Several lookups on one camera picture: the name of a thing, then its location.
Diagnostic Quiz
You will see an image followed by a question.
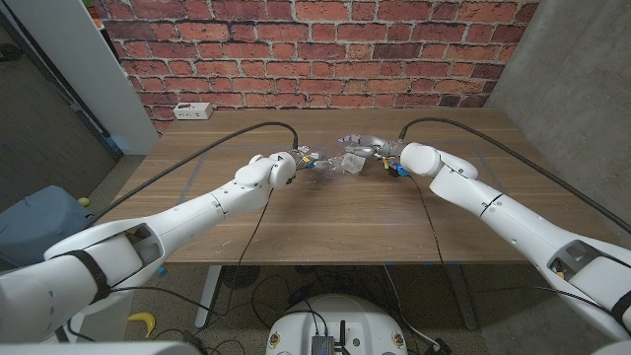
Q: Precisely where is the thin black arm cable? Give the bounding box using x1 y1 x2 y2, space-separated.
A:
110 187 275 318
407 175 611 313

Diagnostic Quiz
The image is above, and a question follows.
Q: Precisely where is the black metal door frame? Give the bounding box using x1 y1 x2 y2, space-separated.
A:
0 9 124 162

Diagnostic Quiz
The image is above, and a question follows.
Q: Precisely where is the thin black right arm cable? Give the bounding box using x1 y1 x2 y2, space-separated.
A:
407 175 611 313

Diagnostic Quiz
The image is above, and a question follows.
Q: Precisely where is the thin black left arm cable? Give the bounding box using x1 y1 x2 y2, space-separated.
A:
110 187 275 318

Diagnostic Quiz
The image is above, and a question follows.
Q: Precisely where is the white floor cable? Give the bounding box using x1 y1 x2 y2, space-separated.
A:
383 264 441 346

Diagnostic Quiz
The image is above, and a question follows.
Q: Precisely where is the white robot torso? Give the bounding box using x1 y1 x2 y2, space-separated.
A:
264 294 409 355

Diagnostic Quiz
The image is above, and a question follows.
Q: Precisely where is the white power strip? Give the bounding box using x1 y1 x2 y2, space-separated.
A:
172 102 214 121

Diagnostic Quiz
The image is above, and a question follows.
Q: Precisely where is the clear cellophane sheet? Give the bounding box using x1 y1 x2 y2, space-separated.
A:
314 141 391 179

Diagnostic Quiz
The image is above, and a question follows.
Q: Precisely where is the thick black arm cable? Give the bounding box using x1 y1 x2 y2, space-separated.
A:
397 116 631 236
81 120 301 231

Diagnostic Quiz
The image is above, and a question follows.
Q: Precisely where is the black round floor fan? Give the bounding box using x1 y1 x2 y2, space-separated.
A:
220 265 261 291

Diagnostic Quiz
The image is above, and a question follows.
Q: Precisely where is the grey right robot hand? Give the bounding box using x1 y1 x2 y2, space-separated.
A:
339 132 403 172

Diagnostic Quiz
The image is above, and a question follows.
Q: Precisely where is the red brick printed backdrop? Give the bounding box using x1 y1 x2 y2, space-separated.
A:
91 0 541 134

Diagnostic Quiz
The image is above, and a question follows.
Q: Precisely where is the white table leg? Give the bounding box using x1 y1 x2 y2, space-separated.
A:
194 264 223 329

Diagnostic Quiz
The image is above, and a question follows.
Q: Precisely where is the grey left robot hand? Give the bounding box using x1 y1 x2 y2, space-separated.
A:
293 145 334 172

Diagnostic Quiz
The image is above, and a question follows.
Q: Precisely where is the white partition panel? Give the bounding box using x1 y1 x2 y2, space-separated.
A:
7 0 160 157

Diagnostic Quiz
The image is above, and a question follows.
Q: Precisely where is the grey table leg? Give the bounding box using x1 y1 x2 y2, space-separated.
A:
446 264 479 330

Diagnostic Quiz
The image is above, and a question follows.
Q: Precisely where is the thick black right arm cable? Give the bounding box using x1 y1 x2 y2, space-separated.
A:
397 116 631 236

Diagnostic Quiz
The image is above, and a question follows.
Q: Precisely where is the small grey electronics box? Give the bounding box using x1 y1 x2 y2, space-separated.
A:
310 334 335 355

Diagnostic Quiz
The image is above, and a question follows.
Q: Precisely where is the black power adapter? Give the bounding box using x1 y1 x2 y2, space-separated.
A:
428 337 453 355

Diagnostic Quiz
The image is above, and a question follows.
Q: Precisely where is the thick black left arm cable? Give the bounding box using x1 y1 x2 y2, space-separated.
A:
81 120 301 231

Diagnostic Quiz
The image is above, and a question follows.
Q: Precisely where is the small white box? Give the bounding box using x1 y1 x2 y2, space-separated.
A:
341 152 367 176

